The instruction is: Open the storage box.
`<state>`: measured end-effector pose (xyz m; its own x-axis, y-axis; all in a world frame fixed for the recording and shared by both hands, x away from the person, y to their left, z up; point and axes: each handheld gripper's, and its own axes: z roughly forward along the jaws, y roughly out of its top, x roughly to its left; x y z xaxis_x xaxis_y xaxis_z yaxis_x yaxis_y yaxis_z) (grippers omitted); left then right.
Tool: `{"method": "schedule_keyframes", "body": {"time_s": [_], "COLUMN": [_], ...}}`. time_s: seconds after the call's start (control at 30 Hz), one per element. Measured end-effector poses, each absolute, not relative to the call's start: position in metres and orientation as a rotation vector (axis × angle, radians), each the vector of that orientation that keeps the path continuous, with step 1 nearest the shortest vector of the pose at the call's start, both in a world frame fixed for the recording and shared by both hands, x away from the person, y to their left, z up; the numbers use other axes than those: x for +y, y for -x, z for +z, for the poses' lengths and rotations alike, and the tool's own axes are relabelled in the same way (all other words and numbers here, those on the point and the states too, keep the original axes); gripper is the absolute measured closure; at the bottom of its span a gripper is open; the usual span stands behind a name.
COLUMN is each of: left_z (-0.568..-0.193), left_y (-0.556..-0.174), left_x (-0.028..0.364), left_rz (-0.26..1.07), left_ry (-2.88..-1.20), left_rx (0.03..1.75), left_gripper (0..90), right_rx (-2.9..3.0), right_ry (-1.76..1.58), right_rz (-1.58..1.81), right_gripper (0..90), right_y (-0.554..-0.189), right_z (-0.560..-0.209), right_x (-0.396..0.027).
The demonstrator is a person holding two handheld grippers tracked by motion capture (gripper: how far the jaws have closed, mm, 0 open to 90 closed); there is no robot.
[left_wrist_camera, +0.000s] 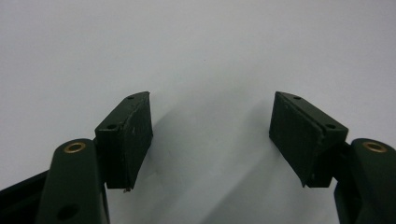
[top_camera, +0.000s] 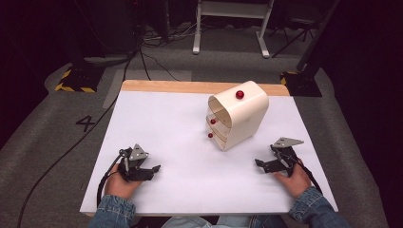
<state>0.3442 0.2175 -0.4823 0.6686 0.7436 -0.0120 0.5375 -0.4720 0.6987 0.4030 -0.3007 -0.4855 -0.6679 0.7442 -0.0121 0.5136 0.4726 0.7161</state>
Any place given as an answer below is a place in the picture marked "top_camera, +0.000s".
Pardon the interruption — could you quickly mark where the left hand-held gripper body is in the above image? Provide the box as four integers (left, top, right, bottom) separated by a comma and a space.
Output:
118, 143, 154, 182

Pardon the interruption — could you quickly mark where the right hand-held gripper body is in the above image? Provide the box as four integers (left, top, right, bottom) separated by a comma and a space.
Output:
269, 136, 305, 178

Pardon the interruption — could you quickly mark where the person's left hand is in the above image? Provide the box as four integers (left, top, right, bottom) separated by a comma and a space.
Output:
104, 162, 144, 200

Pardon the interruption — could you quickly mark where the person's right hand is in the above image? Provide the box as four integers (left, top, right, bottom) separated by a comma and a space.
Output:
273, 159, 314, 200

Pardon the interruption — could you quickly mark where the white table mat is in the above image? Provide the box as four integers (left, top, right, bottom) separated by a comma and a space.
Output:
79, 89, 339, 214

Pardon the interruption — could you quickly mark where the cream drawer cabinet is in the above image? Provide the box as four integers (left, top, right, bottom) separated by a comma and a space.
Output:
205, 80, 270, 152

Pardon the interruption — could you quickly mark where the cream drawer with red knob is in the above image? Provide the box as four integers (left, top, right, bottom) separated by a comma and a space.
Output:
206, 124, 230, 151
206, 114, 233, 130

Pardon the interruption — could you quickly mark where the black stand with hazard tape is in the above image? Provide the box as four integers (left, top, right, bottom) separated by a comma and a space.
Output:
53, 47, 106, 94
279, 0, 342, 98

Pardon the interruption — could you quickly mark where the black tripod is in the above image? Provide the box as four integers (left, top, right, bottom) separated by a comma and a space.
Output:
271, 17, 318, 59

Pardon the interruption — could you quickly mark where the right hand-held gripper cable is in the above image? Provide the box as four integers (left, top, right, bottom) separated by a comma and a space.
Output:
289, 155, 323, 195

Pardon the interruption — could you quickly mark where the hand-held gripper cable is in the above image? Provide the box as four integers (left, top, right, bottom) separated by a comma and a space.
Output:
289, 155, 323, 195
96, 149, 128, 208

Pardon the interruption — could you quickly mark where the left hand-held gripper cable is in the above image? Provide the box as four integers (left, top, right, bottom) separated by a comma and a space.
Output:
96, 149, 128, 208

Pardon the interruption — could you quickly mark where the long black floor cable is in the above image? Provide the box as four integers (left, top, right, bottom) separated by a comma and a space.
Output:
16, 47, 141, 228

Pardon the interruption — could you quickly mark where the thin black floor cable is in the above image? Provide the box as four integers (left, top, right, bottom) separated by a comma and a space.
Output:
140, 51, 181, 82

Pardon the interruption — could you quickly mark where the bundle of floor cables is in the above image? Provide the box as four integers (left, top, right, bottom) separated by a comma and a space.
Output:
142, 20, 198, 49

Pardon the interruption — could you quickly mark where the white desk frame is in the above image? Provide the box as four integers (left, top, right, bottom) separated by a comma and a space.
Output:
192, 0, 276, 59

